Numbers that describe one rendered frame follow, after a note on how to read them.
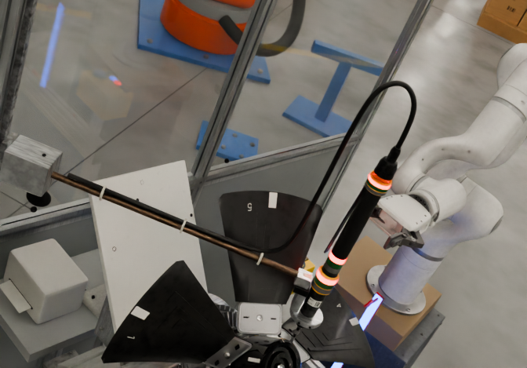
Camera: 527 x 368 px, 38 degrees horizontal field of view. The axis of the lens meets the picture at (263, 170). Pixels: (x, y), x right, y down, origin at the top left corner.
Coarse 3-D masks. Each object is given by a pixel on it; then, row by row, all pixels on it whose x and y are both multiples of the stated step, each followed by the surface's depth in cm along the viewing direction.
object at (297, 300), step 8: (296, 280) 150; (304, 280) 150; (296, 288) 151; (304, 288) 151; (296, 296) 152; (304, 296) 151; (296, 304) 153; (296, 312) 154; (320, 312) 157; (296, 320) 153; (304, 320) 153; (312, 320) 154; (320, 320) 155; (312, 328) 154
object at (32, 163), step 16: (16, 144) 147; (32, 144) 149; (0, 160) 147; (16, 160) 145; (32, 160) 145; (48, 160) 147; (0, 176) 147; (16, 176) 146; (32, 176) 146; (48, 176) 146; (32, 192) 148
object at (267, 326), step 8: (240, 304) 156; (248, 304) 156; (256, 304) 156; (264, 304) 156; (272, 304) 156; (280, 304) 156; (240, 312) 156; (248, 312) 156; (256, 312) 156; (264, 312) 156; (272, 312) 156; (280, 312) 155; (240, 320) 156; (248, 320) 156; (256, 320) 156; (264, 320) 155; (272, 320) 155; (280, 320) 155; (240, 328) 156; (248, 328) 155; (256, 328) 155; (264, 328) 155; (272, 328) 155; (280, 328) 155
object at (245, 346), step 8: (232, 344) 147; (240, 344) 148; (248, 344) 148; (216, 352) 147; (224, 352) 148; (232, 352) 149; (240, 352) 149; (208, 360) 148; (216, 360) 149; (224, 360) 150; (232, 360) 150
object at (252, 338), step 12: (240, 336) 157; (252, 336) 160; (264, 336) 154; (252, 348) 150; (264, 348) 148; (276, 348) 150; (288, 348) 152; (240, 360) 150; (264, 360) 146; (276, 360) 149; (288, 360) 152; (300, 360) 154
